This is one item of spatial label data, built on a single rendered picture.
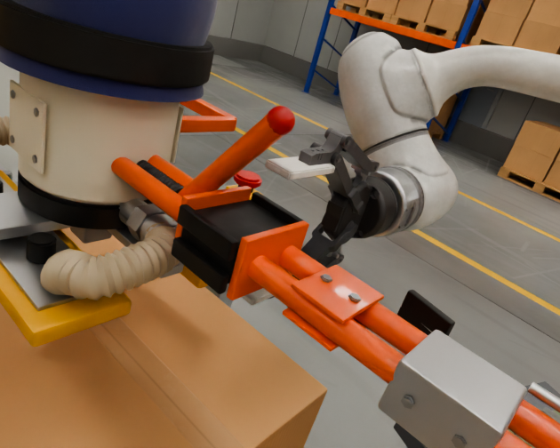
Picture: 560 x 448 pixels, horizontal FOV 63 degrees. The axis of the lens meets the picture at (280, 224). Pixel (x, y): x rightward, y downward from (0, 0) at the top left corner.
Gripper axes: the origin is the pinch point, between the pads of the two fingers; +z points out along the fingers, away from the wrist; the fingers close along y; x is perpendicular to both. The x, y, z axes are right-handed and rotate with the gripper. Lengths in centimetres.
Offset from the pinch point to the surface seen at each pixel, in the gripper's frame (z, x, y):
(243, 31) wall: -807, 823, 63
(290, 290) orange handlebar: 5.6, -7.7, -0.5
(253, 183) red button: -46, 42, 19
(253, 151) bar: 3.4, 1.1, -8.2
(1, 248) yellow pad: 14.9, 22.0, 10.7
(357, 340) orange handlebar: 5.6, -14.2, -0.4
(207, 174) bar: 3.8, 5.5, -4.1
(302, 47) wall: -876, 688, 58
